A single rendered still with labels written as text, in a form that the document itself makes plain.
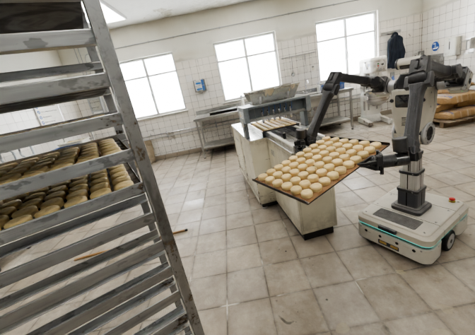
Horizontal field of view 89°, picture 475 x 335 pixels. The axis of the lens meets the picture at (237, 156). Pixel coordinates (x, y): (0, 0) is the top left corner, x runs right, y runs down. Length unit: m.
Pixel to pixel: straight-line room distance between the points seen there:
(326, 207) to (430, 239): 0.71
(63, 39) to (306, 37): 5.75
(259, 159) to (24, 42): 2.23
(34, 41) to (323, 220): 2.13
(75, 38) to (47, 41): 0.05
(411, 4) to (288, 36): 2.75
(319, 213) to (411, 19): 5.80
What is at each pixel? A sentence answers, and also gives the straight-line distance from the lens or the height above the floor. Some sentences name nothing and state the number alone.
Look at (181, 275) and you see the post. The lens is 0.78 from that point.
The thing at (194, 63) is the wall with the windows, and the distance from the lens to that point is 5.86.
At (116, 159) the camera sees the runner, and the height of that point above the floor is 1.32.
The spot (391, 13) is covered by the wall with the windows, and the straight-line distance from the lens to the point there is 7.05.
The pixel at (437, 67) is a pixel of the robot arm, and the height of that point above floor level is 1.32.
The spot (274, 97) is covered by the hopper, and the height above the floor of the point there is 1.22.
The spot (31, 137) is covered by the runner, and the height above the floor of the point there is 1.41.
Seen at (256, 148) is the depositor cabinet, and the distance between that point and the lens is 2.56.
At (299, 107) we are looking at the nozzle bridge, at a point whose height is 1.06.
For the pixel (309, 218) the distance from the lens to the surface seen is 2.21.
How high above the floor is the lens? 1.44
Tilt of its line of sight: 17 degrees down
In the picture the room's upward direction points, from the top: 11 degrees counter-clockwise
